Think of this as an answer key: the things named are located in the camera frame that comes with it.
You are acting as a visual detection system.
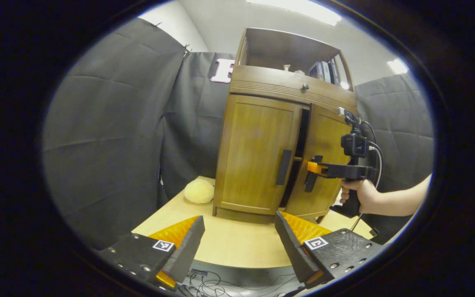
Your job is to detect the thin blue book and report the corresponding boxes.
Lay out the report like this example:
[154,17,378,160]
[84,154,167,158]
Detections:
[308,62,325,80]

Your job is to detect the wooden cabinet door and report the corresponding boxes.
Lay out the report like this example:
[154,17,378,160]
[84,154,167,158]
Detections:
[214,94,304,216]
[285,103,357,219]

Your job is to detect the black right door handle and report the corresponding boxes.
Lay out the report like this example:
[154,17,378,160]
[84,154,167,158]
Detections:
[304,155,324,193]

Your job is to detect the black left door handle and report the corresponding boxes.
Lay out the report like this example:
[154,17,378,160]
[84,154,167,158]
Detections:
[276,149,293,186]

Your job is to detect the pale yellow plush ball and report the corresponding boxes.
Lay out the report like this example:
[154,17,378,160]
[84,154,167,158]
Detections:
[184,178,215,204]

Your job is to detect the large ceiling light panel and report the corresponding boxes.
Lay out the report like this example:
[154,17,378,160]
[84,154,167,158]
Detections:
[246,0,342,26]

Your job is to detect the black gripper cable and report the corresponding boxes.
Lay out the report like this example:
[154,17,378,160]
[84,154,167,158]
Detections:
[350,120,384,231]

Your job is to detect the black door handle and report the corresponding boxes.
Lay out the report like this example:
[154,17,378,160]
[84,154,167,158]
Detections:
[276,149,293,186]
[304,155,324,193]

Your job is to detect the small ceiling lamp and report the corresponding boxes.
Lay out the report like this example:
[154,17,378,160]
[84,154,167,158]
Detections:
[387,59,409,75]

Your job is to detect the tangled black cables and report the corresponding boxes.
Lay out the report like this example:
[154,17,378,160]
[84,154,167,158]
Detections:
[180,268,304,297]

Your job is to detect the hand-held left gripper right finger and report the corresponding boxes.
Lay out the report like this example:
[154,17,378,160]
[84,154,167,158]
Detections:
[275,211,384,289]

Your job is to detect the black backdrop cloth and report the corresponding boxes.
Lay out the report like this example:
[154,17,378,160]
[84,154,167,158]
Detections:
[42,17,435,250]

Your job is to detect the wooden double-door shoe cabinet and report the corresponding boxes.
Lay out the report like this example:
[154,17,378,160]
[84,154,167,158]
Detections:
[213,27,360,224]

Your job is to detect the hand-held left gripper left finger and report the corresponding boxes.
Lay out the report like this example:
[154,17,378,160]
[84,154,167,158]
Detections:
[97,215,206,289]

